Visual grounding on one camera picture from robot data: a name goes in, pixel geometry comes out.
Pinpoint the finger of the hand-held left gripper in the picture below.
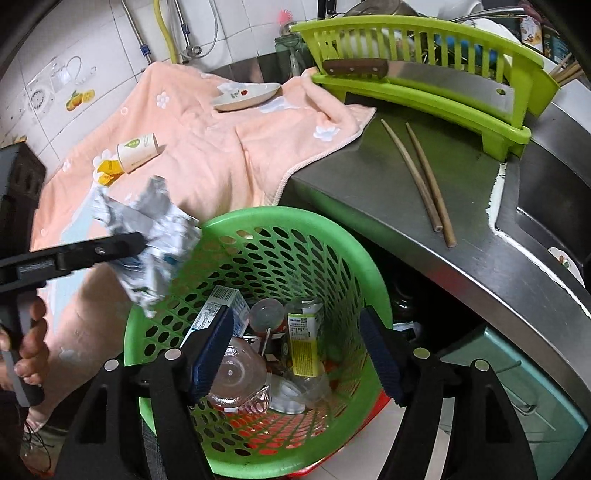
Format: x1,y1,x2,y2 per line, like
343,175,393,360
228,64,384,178
53,232,147,274

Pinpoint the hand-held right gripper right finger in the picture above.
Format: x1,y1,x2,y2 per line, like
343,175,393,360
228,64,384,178
359,307,539,480

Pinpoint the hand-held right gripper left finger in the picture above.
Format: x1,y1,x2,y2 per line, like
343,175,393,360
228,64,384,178
53,305,235,480

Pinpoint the clear plastic cup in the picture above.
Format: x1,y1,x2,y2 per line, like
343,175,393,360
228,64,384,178
205,337,271,414

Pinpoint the white blue carton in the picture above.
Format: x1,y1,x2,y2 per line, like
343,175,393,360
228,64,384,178
180,285,250,352

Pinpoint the silver wrapper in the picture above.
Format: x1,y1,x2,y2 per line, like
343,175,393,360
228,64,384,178
90,175,204,319

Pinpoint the yellow green carton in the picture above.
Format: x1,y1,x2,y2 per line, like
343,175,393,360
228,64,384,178
286,302,326,377

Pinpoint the green plastic basket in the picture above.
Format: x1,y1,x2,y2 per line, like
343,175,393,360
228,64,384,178
124,206,394,480

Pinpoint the person's left hand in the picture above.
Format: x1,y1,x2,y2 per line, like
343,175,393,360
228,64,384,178
0,298,51,391

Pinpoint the yellow packet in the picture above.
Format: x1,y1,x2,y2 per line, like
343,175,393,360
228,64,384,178
95,157,125,186

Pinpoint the white paper cup green label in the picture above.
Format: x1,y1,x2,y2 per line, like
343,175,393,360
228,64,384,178
115,133,159,174

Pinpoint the teal cabinet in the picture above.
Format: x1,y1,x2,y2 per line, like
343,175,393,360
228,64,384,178
438,323,589,480

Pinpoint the peach flower towel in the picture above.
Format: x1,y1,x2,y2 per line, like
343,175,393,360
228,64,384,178
25,60,377,432

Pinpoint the wooden chopstick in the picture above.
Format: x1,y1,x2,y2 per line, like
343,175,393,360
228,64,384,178
381,119,444,232
405,122,458,247

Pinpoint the metal water pipe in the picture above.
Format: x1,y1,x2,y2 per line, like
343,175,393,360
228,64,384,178
121,0,155,65

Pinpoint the small patterned bowl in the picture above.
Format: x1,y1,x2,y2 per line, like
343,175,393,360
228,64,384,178
547,247,585,282

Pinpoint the white shallow dish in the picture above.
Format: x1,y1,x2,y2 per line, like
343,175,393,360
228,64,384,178
212,82,283,112

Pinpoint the metal pipe with valve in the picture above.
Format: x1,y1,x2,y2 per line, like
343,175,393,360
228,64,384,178
174,0,204,61

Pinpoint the steel sink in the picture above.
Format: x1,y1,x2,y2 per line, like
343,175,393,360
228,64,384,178
496,134,591,319

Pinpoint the green plastic dish rack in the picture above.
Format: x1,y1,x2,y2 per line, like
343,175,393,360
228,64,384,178
290,12,561,160

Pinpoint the metal bowl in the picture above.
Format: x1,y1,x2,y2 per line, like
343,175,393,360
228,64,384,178
344,0,419,19

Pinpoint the yellow hose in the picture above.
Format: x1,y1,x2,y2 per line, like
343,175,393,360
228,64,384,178
154,0,178,64

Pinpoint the wooden handled cleaver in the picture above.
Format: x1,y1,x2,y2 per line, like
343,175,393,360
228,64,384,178
322,58,515,126

